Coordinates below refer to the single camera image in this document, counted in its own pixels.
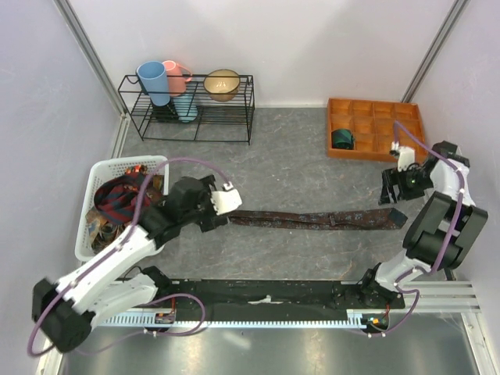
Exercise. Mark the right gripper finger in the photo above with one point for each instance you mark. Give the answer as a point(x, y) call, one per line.
point(395, 192)
point(385, 197)

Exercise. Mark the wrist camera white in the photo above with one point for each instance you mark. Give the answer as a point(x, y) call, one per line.
point(404, 155)
point(225, 200)

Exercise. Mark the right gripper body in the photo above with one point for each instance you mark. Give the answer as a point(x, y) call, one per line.
point(413, 182)

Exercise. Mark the white plastic basket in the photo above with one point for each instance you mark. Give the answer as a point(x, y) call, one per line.
point(100, 173)

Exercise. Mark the orange compartment tray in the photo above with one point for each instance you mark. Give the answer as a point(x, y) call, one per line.
point(371, 123)

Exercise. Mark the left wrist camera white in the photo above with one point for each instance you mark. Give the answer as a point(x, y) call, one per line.
point(225, 200)

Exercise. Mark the patterned ties pile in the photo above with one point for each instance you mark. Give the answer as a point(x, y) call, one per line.
point(101, 232)

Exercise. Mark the black wire rack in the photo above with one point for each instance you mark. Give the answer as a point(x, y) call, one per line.
point(199, 114)

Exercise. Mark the green tie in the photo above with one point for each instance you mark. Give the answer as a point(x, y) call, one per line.
point(342, 139)

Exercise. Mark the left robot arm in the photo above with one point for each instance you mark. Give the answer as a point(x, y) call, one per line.
point(69, 309)

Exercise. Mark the red navy striped tie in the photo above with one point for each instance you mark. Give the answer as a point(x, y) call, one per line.
point(120, 201)

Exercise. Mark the amber glass bowl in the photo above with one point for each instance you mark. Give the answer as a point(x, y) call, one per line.
point(222, 85)

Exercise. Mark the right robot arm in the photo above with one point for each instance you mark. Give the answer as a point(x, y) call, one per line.
point(442, 233)

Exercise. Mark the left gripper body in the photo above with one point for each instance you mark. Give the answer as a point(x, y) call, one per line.
point(204, 212)

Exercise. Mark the pink cup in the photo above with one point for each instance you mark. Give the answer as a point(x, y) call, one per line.
point(178, 76)

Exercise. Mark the light blue lower cup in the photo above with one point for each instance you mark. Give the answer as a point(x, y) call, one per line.
point(186, 107)

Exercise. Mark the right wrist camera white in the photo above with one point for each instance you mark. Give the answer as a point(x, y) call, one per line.
point(404, 155)

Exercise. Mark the brown floral tie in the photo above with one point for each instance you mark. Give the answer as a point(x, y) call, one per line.
point(371, 219)

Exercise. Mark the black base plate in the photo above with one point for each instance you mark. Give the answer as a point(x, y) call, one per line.
point(272, 300)

